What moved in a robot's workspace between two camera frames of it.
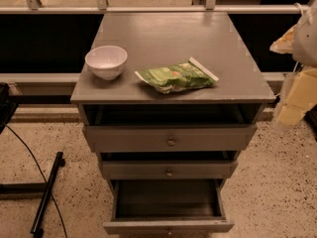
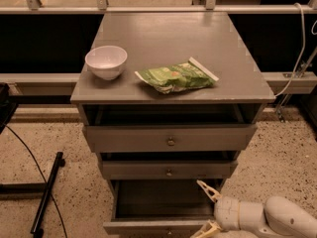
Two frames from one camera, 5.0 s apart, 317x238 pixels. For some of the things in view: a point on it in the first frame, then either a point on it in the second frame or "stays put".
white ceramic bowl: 106,61 stays put
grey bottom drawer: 167,206 stays put
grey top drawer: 166,138 stays put
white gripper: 306,43 to 225,211
